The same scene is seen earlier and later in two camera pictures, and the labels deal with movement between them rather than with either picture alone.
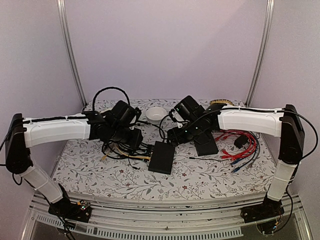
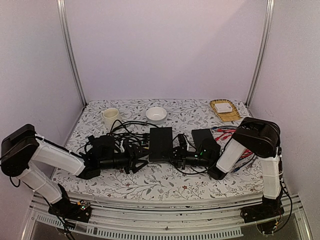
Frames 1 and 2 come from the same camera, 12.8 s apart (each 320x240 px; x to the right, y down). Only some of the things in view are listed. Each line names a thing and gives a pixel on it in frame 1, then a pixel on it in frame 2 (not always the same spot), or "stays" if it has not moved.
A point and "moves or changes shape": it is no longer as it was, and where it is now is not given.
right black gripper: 176,138 → 180,156
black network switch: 162,158 moves or changes shape
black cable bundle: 132,153 moves or changes shape
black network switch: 205,144 stays
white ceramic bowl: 155,115 stays
